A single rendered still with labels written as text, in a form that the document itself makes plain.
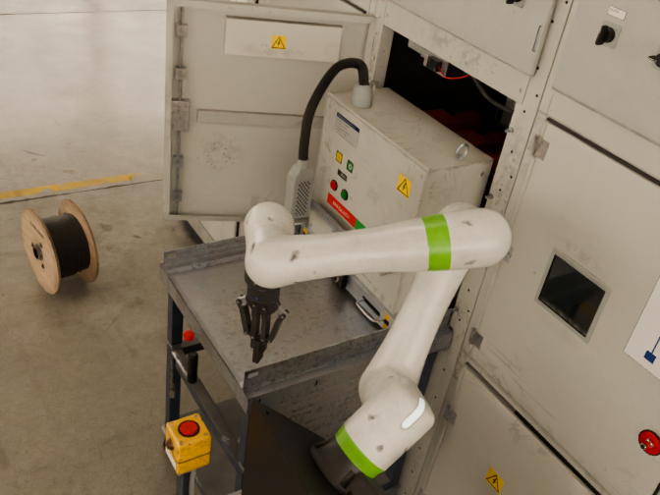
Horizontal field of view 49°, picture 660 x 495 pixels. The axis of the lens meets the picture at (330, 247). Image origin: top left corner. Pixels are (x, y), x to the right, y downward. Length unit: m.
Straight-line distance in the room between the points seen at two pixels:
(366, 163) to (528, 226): 0.49
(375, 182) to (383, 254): 0.62
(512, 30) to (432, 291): 0.65
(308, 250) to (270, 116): 1.00
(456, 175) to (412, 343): 0.49
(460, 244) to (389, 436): 0.41
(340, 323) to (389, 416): 0.67
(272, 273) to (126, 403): 1.70
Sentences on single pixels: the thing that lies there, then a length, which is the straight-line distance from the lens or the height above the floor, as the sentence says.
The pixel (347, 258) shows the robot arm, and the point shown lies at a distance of 1.43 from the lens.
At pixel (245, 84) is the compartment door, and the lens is 2.33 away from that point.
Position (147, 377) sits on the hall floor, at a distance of 3.13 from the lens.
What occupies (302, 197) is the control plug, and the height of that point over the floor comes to 1.08.
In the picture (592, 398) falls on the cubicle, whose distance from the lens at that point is 1.88.
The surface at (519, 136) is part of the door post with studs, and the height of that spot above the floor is 1.50.
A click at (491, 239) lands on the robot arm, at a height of 1.47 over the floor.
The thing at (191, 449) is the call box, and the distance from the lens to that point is 1.72.
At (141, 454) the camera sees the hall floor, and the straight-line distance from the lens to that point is 2.86.
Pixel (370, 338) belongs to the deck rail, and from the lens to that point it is 2.03.
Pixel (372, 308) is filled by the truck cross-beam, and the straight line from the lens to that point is 2.14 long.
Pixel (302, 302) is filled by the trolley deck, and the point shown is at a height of 0.85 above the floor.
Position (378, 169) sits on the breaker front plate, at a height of 1.29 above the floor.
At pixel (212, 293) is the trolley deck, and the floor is 0.85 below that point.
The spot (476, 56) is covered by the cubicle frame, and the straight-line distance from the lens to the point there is 1.97.
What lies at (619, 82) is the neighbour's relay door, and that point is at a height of 1.73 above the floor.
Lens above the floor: 2.19
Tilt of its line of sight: 33 degrees down
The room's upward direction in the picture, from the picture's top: 10 degrees clockwise
